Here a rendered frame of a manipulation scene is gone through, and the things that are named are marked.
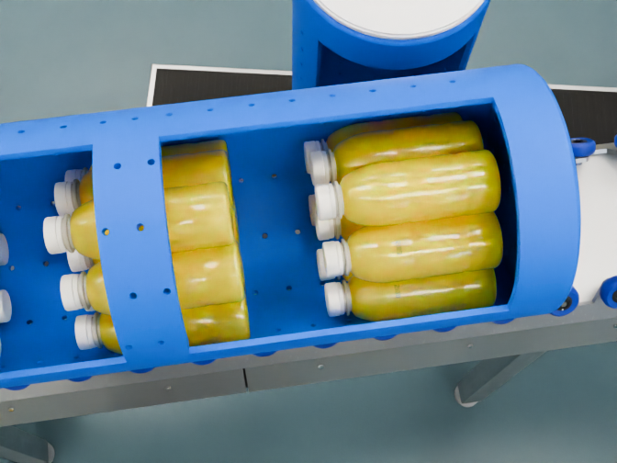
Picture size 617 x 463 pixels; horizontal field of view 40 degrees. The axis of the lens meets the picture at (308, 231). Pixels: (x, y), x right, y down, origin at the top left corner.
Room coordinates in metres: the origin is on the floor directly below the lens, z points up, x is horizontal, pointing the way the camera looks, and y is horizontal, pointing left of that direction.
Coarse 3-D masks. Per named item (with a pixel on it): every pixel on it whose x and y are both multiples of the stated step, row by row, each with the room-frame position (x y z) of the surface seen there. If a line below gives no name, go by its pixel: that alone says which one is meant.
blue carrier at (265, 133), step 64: (512, 64) 0.51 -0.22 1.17; (0, 128) 0.39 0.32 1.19; (64, 128) 0.38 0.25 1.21; (128, 128) 0.38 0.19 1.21; (192, 128) 0.39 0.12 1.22; (256, 128) 0.39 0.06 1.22; (320, 128) 0.48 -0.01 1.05; (512, 128) 0.40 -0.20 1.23; (0, 192) 0.39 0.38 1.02; (128, 192) 0.31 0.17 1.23; (256, 192) 0.42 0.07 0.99; (512, 192) 0.41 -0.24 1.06; (576, 192) 0.34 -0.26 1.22; (64, 256) 0.33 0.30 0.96; (128, 256) 0.25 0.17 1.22; (256, 256) 0.34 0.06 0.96; (512, 256) 0.35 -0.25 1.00; (576, 256) 0.29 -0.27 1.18; (64, 320) 0.24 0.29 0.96; (128, 320) 0.20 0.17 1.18; (256, 320) 0.25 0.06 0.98; (320, 320) 0.25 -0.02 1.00; (448, 320) 0.23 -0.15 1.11; (0, 384) 0.14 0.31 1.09
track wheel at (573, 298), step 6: (570, 294) 0.31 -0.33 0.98; (576, 294) 0.31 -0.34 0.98; (570, 300) 0.30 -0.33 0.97; (576, 300) 0.30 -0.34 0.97; (564, 306) 0.30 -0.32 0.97; (570, 306) 0.30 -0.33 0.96; (576, 306) 0.30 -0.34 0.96; (552, 312) 0.29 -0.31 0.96; (558, 312) 0.29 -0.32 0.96; (564, 312) 0.29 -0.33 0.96
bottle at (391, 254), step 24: (480, 216) 0.35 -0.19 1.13; (360, 240) 0.31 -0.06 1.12; (384, 240) 0.31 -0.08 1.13; (408, 240) 0.31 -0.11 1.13; (432, 240) 0.31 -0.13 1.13; (456, 240) 0.31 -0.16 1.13; (480, 240) 0.32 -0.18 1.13; (360, 264) 0.29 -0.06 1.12; (384, 264) 0.29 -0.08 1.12; (408, 264) 0.29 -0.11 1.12; (432, 264) 0.29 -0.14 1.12; (456, 264) 0.29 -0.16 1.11; (480, 264) 0.30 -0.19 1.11
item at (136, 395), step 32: (608, 160) 0.52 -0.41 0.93; (608, 192) 0.47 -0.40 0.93; (608, 224) 0.43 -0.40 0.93; (608, 256) 0.38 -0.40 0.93; (576, 288) 0.33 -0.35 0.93; (608, 320) 0.30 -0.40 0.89; (384, 352) 0.24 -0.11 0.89; (416, 352) 0.25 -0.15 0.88; (448, 352) 0.25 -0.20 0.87; (480, 352) 0.26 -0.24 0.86; (512, 352) 0.26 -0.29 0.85; (128, 384) 0.18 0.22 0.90; (160, 384) 0.19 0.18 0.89; (192, 384) 0.19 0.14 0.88; (224, 384) 0.19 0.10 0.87; (256, 384) 0.20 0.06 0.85; (288, 384) 0.20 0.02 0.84; (0, 416) 0.14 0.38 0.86; (32, 416) 0.14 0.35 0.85; (64, 416) 0.14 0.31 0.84
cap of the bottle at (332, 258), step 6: (324, 246) 0.31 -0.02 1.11; (330, 246) 0.31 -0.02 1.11; (336, 246) 0.31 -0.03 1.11; (324, 252) 0.30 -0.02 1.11; (330, 252) 0.30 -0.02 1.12; (336, 252) 0.30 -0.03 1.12; (324, 258) 0.30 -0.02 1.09; (330, 258) 0.29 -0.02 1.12; (336, 258) 0.29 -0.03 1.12; (324, 264) 0.30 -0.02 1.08; (330, 264) 0.29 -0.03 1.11; (336, 264) 0.29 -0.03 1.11; (342, 264) 0.29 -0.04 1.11; (330, 270) 0.28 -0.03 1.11; (336, 270) 0.28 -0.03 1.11; (342, 270) 0.28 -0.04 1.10; (330, 276) 0.28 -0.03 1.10; (336, 276) 0.28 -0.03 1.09
